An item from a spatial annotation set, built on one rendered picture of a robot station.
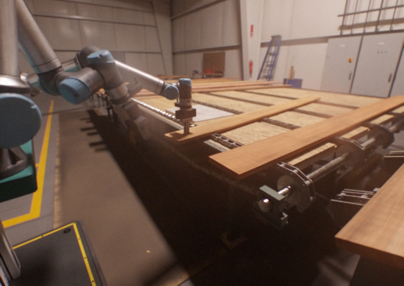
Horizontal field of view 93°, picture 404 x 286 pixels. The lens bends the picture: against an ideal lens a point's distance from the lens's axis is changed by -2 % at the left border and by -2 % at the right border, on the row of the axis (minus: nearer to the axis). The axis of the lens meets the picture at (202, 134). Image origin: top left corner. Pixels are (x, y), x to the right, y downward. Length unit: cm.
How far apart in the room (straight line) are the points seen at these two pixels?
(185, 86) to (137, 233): 124
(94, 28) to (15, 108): 1337
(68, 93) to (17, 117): 16
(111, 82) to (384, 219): 85
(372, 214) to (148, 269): 132
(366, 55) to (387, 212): 594
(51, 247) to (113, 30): 1319
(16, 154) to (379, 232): 92
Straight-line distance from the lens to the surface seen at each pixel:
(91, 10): 1404
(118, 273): 166
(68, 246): 147
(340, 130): 164
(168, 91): 101
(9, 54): 58
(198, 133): 125
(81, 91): 66
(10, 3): 61
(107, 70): 72
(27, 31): 75
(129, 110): 75
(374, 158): 359
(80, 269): 133
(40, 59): 76
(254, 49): 874
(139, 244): 177
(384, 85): 640
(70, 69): 121
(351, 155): 154
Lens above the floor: 129
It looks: 19 degrees down
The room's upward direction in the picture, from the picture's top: straight up
